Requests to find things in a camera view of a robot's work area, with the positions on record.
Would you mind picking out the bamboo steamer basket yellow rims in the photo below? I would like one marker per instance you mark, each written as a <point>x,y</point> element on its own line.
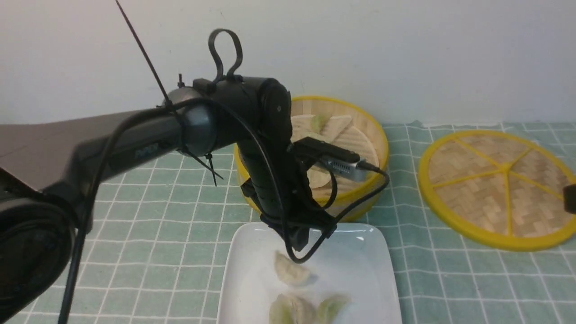
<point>319,105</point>

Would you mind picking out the black zip tie on arm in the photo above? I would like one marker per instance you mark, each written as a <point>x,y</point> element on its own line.
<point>148,58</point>

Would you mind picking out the steamed dumpling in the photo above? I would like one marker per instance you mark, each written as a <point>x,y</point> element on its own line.
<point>291,273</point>

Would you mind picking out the greenish dumpling plate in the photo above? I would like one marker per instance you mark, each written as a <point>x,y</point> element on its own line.
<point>329,309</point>

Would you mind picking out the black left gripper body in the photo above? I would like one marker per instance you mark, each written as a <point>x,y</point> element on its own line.
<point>278,184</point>

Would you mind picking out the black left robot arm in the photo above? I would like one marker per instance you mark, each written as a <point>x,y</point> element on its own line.
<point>50,174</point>

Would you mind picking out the green checkered tablecloth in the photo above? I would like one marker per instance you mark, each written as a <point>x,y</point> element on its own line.
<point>161,237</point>

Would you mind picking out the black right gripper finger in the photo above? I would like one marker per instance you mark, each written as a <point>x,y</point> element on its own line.
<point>569,198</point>

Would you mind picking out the wrist camera with silver adapter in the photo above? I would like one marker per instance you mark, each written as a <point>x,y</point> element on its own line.
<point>342,162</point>

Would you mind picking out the white rectangular plate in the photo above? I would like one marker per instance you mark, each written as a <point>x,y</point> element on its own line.
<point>353,262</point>

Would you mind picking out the bamboo steamer lid yellow rim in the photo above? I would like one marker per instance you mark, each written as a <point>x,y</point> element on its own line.
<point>497,189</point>

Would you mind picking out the steamed dumpling plate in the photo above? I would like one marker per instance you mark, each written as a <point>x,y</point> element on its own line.
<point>291,309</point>

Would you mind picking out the greenish dumpling in steamer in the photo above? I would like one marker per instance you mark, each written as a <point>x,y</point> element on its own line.
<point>318,122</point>

